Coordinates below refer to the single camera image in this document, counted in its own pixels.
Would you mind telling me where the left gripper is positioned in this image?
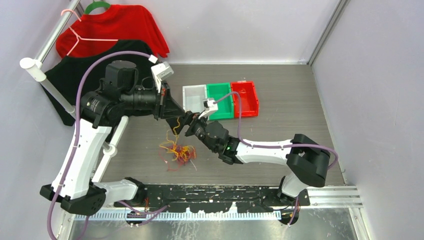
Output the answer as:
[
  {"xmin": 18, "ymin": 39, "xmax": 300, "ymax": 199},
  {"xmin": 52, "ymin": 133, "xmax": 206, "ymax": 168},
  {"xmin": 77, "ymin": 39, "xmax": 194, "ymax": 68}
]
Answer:
[{"xmin": 121, "ymin": 79, "xmax": 186, "ymax": 121}]

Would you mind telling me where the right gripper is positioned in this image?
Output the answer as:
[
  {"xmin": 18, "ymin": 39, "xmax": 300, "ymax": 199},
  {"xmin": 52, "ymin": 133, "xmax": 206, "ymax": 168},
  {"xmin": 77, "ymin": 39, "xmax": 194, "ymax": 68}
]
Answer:
[{"xmin": 166, "ymin": 110, "xmax": 218, "ymax": 153}]

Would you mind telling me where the coloured cable bundle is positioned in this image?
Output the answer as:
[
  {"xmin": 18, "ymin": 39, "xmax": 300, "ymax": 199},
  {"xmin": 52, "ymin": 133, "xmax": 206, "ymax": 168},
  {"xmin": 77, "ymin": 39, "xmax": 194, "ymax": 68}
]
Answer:
[{"xmin": 158, "ymin": 116, "xmax": 198, "ymax": 172}]

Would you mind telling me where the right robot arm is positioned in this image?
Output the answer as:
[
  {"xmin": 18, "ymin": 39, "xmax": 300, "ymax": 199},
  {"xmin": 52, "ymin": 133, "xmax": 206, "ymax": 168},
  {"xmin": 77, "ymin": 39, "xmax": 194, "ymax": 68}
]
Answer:
[{"xmin": 185, "ymin": 117, "xmax": 331, "ymax": 206}]

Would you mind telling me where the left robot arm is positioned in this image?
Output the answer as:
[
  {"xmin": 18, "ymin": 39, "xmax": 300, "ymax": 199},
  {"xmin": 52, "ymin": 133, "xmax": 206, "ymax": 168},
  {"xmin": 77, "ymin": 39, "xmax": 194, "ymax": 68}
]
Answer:
[{"xmin": 40, "ymin": 60, "xmax": 185, "ymax": 216}]

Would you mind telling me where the white plastic bin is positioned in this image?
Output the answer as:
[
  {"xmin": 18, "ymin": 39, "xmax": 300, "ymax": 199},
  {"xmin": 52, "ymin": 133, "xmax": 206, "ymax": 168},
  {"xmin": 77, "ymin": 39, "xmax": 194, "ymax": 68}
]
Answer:
[{"xmin": 182, "ymin": 84, "xmax": 208, "ymax": 113}]

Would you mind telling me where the green plastic bin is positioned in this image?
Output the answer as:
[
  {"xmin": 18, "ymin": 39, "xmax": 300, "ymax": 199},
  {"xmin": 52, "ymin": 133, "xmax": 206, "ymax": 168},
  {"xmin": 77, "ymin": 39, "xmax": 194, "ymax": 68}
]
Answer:
[{"xmin": 206, "ymin": 82, "xmax": 235, "ymax": 121}]

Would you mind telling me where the red plastic bin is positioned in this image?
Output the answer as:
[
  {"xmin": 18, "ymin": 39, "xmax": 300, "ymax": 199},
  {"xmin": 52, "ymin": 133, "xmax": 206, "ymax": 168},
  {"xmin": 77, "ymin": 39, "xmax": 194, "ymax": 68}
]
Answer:
[{"xmin": 230, "ymin": 81, "xmax": 259, "ymax": 118}]

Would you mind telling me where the red t-shirt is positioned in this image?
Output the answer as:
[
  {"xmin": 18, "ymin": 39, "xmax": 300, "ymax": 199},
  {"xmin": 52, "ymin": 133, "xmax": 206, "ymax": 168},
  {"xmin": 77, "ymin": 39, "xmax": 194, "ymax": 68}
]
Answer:
[{"xmin": 55, "ymin": 4, "xmax": 170, "ymax": 94}]

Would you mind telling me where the black t-shirt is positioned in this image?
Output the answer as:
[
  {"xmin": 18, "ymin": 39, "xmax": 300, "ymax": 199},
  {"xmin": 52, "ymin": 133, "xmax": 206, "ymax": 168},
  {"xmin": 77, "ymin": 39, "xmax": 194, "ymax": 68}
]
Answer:
[{"xmin": 45, "ymin": 51, "xmax": 157, "ymax": 129}]

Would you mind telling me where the pink hanger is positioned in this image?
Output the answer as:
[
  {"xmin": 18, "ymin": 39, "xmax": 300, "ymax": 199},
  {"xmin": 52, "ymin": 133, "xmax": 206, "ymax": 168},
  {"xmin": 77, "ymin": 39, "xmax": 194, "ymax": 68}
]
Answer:
[{"xmin": 60, "ymin": 9, "xmax": 118, "ymax": 56}]

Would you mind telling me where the green hanger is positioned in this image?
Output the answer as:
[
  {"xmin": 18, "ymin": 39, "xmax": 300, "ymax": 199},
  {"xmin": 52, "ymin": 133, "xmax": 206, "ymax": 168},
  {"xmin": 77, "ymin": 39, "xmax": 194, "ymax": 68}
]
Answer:
[{"xmin": 83, "ymin": 0, "xmax": 111, "ymax": 15}]

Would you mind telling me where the white clothes rack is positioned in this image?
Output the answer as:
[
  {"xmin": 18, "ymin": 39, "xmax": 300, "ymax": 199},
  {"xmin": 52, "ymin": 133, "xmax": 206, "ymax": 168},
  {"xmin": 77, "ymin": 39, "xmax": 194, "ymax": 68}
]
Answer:
[{"xmin": 19, "ymin": 0, "xmax": 129, "ymax": 183}]

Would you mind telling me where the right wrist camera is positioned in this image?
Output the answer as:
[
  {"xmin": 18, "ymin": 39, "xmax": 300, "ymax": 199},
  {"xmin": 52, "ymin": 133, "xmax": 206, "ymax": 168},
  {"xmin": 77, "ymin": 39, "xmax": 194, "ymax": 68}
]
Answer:
[{"xmin": 198, "ymin": 98, "xmax": 219, "ymax": 120}]

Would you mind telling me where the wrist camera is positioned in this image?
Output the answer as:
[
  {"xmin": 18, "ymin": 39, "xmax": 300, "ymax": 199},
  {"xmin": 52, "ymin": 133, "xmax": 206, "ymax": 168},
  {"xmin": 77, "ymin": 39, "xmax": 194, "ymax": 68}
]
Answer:
[
  {"xmin": 198, "ymin": 98, "xmax": 219, "ymax": 120},
  {"xmin": 150, "ymin": 61, "xmax": 174, "ymax": 94}
]

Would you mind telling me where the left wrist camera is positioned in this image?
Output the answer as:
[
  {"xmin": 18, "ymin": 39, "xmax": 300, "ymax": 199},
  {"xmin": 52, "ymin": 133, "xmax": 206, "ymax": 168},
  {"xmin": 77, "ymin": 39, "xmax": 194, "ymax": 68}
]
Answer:
[{"xmin": 150, "ymin": 61, "xmax": 174, "ymax": 94}]

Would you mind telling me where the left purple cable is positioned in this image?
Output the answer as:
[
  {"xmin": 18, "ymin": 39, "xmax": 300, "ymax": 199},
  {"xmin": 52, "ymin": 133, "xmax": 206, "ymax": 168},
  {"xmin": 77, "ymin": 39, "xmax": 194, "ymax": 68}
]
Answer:
[{"xmin": 46, "ymin": 50, "xmax": 170, "ymax": 240}]

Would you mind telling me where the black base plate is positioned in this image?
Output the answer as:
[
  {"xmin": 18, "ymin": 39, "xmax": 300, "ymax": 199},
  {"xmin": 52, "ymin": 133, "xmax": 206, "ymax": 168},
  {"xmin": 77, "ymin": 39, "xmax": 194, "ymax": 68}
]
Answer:
[{"xmin": 127, "ymin": 184, "xmax": 295, "ymax": 214}]

